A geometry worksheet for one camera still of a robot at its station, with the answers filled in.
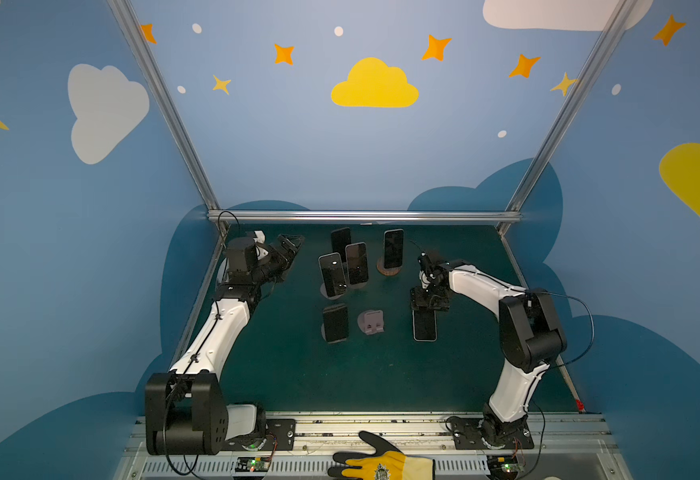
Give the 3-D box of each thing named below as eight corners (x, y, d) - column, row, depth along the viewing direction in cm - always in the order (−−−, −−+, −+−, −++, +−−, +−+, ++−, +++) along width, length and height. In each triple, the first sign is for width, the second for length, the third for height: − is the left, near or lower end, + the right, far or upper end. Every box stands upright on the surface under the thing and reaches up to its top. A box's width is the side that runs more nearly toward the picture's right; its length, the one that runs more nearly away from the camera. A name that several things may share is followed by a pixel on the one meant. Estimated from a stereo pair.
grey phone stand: (372, 341, 93) (374, 330, 87) (357, 325, 96) (357, 314, 90) (386, 329, 95) (389, 317, 89) (371, 314, 99) (372, 302, 93)
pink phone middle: (349, 291, 104) (349, 264, 92) (345, 271, 110) (345, 244, 98) (367, 288, 105) (370, 262, 93) (362, 268, 111) (364, 241, 99)
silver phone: (328, 300, 102) (325, 275, 90) (321, 282, 106) (318, 257, 95) (346, 294, 103) (346, 268, 92) (339, 277, 108) (338, 251, 97)
